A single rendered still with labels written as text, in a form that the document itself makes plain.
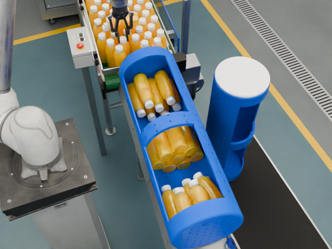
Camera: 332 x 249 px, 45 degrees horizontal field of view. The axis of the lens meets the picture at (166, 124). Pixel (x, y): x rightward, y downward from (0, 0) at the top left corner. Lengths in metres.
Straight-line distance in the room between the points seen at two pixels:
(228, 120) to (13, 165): 1.08
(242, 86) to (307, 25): 2.22
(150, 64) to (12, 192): 0.85
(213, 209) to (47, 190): 0.67
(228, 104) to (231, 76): 0.14
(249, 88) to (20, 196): 1.15
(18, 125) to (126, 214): 1.39
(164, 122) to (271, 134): 1.68
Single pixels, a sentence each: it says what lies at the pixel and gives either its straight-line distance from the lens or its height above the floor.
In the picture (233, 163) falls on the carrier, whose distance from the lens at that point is 2.77.
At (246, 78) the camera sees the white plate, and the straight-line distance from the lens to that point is 2.05.
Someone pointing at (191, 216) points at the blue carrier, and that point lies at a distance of 1.41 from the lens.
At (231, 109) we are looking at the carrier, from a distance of 2.05.
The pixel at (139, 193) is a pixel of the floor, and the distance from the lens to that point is 2.80.
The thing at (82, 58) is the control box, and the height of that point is 1.07.
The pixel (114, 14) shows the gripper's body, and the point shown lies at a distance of 2.04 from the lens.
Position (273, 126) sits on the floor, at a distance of 3.21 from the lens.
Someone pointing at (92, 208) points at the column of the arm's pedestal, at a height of 0.71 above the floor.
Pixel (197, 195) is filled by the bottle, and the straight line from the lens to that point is 1.51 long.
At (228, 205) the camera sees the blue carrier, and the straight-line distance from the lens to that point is 1.45.
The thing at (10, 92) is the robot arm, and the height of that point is 1.33.
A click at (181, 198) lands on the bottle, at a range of 1.53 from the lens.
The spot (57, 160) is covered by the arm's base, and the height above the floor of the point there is 1.11.
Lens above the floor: 2.51
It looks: 54 degrees down
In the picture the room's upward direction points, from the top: 1 degrees clockwise
